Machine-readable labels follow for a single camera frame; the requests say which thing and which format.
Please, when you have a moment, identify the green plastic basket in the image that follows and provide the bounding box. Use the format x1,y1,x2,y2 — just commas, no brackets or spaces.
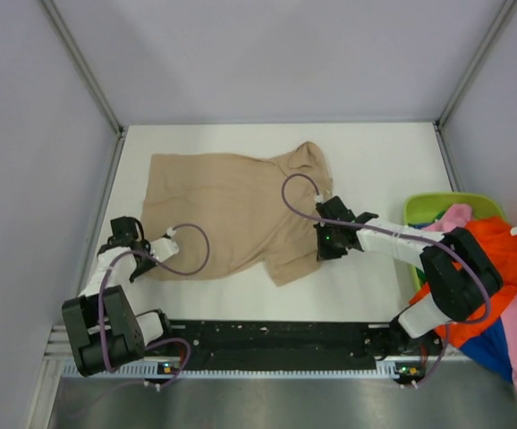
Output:
403,191,508,291

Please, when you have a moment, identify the left aluminium frame post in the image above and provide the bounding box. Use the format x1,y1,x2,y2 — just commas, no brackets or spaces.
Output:
38,0,124,137

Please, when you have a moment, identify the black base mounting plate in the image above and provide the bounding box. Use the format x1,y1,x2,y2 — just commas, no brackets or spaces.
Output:
146,319,441,372

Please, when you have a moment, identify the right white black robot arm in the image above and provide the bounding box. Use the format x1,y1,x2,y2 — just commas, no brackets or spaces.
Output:
315,195,503,354

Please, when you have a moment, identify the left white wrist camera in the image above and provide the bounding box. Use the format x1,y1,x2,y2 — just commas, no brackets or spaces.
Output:
150,227,179,262

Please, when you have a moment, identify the beige t shirt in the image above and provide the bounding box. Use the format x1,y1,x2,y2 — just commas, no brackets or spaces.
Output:
140,142,333,286

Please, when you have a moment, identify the orange t shirt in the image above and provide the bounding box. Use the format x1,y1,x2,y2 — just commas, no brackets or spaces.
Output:
408,216,517,350

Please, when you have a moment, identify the blue t shirt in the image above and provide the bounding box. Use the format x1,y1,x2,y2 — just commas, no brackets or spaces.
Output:
459,318,513,383

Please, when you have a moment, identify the grey slotted cable duct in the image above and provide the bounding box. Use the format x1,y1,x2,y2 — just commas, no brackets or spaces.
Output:
61,360,423,381

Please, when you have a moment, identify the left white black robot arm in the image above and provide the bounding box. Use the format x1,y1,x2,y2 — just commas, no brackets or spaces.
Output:
62,216,178,377

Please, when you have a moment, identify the aluminium frame post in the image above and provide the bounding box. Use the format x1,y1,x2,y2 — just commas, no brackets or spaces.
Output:
38,0,124,137
435,0,517,131

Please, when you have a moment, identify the right aluminium frame post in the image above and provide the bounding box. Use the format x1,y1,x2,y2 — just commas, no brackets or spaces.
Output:
435,0,517,131

